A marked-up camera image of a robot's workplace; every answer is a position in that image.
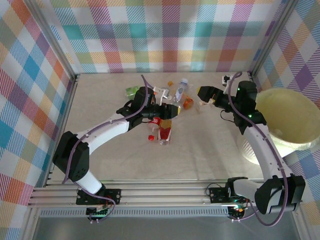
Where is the clear unlabelled plastic bottle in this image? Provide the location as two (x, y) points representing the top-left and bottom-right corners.
(195, 99), (216, 114)

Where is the clear bottle pale blue cap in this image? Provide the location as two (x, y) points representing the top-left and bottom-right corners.
(173, 78), (190, 103)

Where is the red yellow label bottle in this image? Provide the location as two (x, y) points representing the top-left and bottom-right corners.
(157, 118), (174, 147)

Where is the green label plastic bottle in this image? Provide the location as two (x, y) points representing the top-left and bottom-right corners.
(124, 85), (140, 98)

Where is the white ribbed bin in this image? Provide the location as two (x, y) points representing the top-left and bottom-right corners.
(236, 134), (300, 166)

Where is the orange yellow label juice bottle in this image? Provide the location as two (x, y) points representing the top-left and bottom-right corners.
(182, 96), (195, 110)

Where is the small controller board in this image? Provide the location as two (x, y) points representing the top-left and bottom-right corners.
(227, 204), (248, 222)
(86, 206), (111, 224)

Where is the aluminium corner post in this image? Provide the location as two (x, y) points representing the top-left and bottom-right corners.
(248, 0), (300, 78)
(23, 0), (81, 85)

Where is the aluminium front rail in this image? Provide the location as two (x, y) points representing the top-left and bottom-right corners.
(27, 180), (310, 209)

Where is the slotted grey cable duct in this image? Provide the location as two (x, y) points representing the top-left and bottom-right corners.
(37, 209), (231, 219)

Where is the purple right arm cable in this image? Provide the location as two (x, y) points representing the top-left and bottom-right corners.
(227, 71), (288, 227)

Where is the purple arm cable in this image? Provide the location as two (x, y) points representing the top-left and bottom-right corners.
(227, 71), (288, 227)
(61, 74), (156, 224)

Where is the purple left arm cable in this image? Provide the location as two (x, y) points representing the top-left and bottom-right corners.
(61, 74), (156, 224)

